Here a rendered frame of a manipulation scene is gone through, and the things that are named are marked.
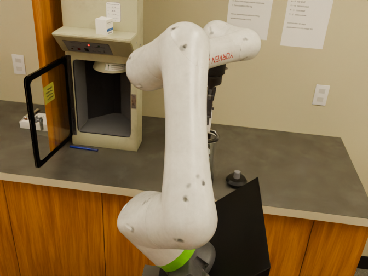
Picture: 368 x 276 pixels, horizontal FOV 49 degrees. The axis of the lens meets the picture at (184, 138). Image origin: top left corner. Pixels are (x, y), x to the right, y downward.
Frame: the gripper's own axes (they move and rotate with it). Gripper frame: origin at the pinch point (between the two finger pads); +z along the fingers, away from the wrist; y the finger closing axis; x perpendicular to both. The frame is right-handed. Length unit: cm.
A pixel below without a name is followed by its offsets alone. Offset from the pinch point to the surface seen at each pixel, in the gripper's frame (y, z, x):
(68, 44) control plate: -10, -22, -60
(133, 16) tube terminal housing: -17, -35, -35
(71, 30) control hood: -11, -28, -59
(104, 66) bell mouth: -20, -11, -48
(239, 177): 1.3, 23.7, 15.9
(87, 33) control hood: -9, -28, -51
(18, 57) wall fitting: -60, 3, -110
